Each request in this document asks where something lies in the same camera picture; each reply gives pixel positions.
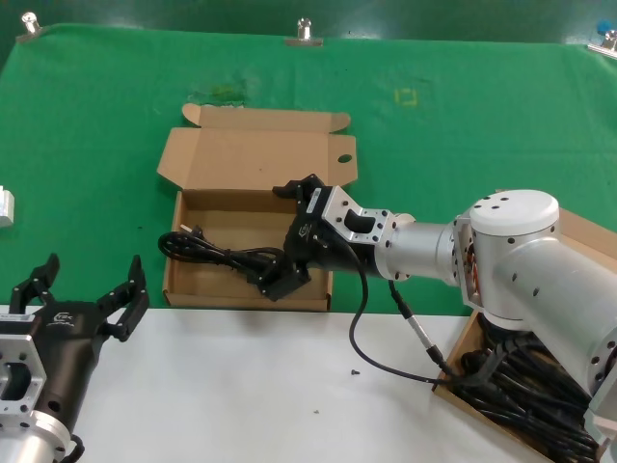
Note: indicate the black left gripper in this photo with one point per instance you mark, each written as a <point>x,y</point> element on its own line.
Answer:
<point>67,347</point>

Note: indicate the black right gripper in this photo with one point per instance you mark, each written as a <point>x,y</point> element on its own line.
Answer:
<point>318,246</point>

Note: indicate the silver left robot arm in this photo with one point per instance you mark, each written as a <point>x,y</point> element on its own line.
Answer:
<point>24,443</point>

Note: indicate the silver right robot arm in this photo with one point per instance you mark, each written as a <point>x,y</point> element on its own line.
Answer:
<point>520,270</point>

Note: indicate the brown cardboard box with hole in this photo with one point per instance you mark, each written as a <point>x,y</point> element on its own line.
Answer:
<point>241,149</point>

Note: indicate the white metal block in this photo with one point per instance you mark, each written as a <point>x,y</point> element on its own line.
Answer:
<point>6,207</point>

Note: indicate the green table cloth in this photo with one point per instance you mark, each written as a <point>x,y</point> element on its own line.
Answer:
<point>72,144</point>

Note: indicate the clear tape scrap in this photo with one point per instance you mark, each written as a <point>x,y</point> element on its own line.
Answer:
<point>217,96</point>

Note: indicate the silver metal table clamp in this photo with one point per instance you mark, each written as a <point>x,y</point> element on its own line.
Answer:
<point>303,36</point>
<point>605,44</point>
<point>29,29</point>

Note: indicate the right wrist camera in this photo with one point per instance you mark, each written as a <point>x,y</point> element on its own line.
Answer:
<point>314,201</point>

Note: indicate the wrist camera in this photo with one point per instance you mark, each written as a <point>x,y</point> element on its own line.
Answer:
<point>314,201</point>
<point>14,318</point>

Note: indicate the silver right camera bracket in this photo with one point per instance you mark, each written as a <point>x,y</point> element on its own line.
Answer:
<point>337,207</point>

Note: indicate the silver camera bracket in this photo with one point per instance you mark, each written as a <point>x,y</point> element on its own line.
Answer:
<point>21,357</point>
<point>337,207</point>

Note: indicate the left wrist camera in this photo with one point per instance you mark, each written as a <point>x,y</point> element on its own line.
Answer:
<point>14,318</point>

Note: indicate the silver left camera bracket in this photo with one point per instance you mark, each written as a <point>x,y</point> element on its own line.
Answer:
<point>21,357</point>

